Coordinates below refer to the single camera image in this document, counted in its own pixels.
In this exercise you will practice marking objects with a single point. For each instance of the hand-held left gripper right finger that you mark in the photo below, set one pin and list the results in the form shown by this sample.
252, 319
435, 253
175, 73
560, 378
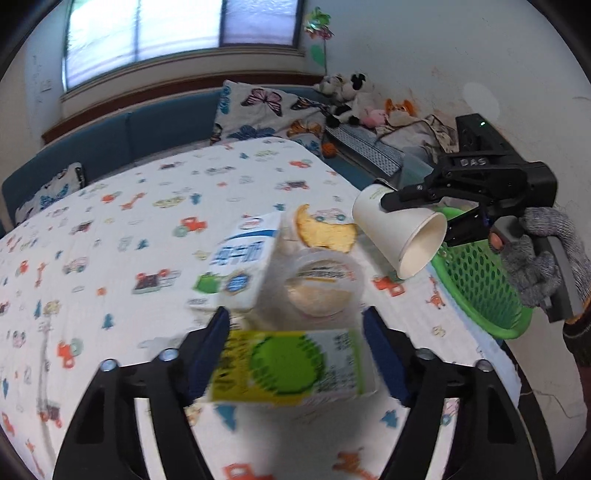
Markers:
385, 350

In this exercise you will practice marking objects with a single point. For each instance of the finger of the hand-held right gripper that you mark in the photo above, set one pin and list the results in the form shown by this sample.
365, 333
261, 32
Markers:
466, 226
406, 196

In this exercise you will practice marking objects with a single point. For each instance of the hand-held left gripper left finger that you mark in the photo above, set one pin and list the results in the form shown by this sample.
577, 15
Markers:
214, 341

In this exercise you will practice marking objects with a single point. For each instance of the white paper cup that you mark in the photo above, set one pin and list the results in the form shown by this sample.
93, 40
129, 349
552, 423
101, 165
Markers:
388, 226

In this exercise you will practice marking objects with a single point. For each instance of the green plastic basket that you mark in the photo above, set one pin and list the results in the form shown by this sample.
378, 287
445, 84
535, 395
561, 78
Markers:
480, 286

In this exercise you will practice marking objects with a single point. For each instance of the yellow green drink carton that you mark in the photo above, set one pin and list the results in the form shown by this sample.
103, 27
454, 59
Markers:
286, 364

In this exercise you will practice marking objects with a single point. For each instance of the blue white milk carton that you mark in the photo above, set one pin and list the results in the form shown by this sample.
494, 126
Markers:
240, 263

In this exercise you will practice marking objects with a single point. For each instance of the clear plastic pudding cup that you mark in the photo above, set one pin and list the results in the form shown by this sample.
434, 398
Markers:
318, 286

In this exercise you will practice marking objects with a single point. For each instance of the person's right forearm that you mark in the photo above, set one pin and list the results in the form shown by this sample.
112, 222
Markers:
579, 341

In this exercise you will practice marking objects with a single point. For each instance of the person's right hand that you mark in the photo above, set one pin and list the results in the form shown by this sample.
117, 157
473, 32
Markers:
526, 263

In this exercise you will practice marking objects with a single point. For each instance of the clear plastic storage box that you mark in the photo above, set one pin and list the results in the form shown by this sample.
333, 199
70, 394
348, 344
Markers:
413, 166

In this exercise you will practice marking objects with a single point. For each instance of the black white patterned mat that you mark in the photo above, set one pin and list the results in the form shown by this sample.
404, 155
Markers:
369, 147

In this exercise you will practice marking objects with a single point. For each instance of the beige printed cloth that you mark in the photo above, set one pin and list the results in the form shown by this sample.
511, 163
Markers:
434, 134

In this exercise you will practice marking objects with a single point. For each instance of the pink plush toy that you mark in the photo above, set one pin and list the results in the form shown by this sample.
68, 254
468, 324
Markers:
373, 117

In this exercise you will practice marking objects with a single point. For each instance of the orange fox plush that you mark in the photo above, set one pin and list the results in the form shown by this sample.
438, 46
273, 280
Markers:
399, 110

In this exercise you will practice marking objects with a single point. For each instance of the orange ball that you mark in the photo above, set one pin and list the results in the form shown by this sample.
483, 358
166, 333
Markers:
328, 148

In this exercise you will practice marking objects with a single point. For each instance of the black white cow plush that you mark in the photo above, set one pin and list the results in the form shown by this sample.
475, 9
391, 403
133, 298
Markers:
353, 97

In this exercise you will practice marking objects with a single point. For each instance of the white printed tablecloth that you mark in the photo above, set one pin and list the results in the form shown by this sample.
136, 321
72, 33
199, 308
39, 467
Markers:
115, 277

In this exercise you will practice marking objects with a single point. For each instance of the grey husky plush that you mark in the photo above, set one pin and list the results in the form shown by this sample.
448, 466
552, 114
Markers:
328, 84

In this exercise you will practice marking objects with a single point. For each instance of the large butterfly pillow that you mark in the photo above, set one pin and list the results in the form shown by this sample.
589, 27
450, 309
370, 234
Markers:
258, 110

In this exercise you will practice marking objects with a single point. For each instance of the colourful pinwheel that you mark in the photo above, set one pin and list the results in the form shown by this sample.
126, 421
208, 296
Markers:
318, 25

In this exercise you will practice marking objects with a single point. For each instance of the small butterfly pillow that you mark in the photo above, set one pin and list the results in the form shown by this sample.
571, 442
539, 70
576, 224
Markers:
51, 194

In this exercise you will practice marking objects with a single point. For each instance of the blue sofa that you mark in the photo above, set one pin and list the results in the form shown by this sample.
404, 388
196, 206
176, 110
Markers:
161, 124

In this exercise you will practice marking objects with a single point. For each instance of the brown wooden ledge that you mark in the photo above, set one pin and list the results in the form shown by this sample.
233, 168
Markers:
138, 99

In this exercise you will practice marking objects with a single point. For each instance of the window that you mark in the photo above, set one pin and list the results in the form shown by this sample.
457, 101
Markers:
184, 27

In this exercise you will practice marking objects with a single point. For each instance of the white light switch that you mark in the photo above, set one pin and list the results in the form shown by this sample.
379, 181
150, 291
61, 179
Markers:
45, 86

